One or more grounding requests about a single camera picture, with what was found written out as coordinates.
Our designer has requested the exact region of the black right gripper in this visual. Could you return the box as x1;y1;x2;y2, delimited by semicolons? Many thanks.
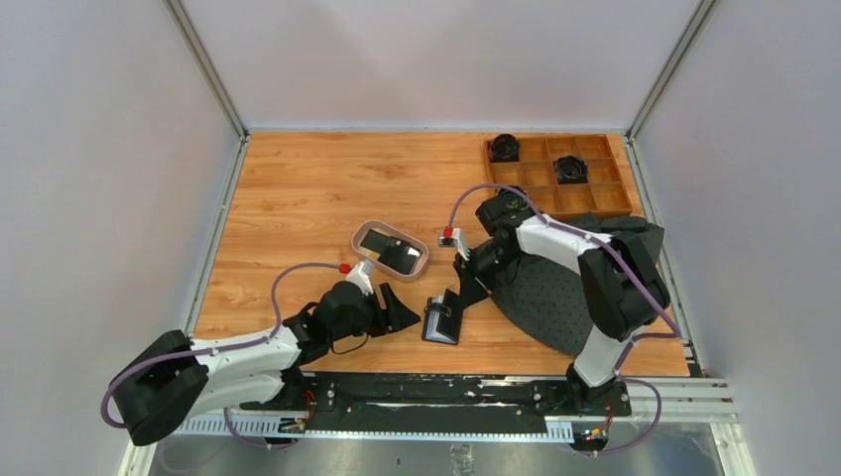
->
454;242;521;311

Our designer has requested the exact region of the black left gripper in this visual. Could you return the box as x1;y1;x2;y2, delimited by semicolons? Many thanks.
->
329;283;421;342

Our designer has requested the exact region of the pink oval card tray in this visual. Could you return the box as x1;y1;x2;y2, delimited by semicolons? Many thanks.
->
350;220;429;283

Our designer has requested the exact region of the black card holder wallet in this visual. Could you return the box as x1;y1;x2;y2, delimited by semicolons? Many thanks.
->
421;290;464;345

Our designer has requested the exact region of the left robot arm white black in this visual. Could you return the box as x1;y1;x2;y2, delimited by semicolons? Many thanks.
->
105;281;421;446

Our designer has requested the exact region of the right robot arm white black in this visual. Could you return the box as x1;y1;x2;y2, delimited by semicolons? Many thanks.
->
438;185;670;415

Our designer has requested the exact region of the black VIP card in tray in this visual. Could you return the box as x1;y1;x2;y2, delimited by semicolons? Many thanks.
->
360;228;422;275

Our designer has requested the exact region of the dark grey dotted cloth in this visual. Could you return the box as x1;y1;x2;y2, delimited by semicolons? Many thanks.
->
490;212;665;357

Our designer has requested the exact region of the black rolled belt green pattern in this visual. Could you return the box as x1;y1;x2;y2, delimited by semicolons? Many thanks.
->
497;185;529;209

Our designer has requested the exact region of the black rolled belt top left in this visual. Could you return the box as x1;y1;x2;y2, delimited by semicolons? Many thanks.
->
488;134;521;164

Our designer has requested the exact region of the black rolled belt middle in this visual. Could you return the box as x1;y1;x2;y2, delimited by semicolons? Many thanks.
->
552;155;589;184

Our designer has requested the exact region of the wooden compartment tray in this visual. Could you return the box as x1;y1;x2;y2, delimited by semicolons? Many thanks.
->
482;133;633;220

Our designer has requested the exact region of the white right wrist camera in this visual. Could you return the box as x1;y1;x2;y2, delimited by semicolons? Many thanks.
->
438;226;470;261

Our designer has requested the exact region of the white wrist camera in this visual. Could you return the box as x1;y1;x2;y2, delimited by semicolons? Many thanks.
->
438;226;470;261
339;260;375;296

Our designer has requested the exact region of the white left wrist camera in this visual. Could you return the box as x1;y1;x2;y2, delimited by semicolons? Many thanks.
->
339;260;375;296

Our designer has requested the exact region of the aluminium frame rail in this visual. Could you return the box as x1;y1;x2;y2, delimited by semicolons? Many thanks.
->
118;369;757;476

